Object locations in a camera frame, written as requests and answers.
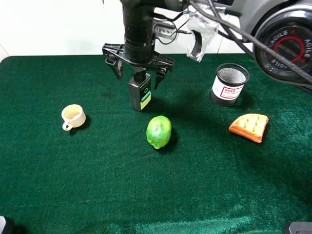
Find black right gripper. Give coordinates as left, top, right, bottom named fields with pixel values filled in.
left=102, top=43, right=174, bottom=90

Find dark grey rectangular bottle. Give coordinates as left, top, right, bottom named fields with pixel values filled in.
left=128, top=73, right=151, bottom=112

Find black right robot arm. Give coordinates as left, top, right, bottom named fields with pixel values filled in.
left=102, top=0, right=312, bottom=91

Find dark object bottom right corner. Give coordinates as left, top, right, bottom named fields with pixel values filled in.
left=282, top=222, right=312, bottom=234

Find green lime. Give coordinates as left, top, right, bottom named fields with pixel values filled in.
left=146, top=116, right=172, bottom=149

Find clear plastic wrap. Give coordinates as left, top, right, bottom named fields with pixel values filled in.
left=184, top=6, right=220, bottom=62

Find cream small cup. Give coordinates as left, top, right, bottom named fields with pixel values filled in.
left=61, top=104, right=86, bottom=131

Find black mesh pencil holder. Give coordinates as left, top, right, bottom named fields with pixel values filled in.
left=210, top=63, right=250, bottom=107

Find green felt table mat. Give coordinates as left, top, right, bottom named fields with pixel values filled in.
left=0, top=54, right=312, bottom=234

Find orange waffle quarter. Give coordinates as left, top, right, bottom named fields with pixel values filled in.
left=229, top=113, right=269, bottom=143

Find black braided cable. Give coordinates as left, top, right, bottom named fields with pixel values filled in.
left=189, top=0, right=312, bottom=81

